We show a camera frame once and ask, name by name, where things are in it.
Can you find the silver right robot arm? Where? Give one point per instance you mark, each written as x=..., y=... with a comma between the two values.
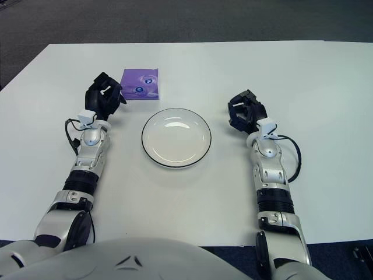
x=274, y=172

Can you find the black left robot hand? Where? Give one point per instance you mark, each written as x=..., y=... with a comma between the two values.
x=99, y=100

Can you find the white plate with black rim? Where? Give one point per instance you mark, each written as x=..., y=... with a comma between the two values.
x=175, y=140

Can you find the silver robot torso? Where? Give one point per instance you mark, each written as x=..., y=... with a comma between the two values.
x=140, y=259

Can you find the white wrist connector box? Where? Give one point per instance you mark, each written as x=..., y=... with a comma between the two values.
x=266, y=126
x=86, y=116

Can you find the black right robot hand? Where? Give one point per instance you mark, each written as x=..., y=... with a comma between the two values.
x=256, y=112

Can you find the white right wrist connector box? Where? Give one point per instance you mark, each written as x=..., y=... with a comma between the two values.
x=266, y=126

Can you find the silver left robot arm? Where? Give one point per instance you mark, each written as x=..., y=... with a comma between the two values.
x=58, y=221

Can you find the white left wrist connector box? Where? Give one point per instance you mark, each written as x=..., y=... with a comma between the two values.
x=86, y=116

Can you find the purple tissue paper pack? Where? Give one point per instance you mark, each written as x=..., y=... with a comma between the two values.
x=140, y=86

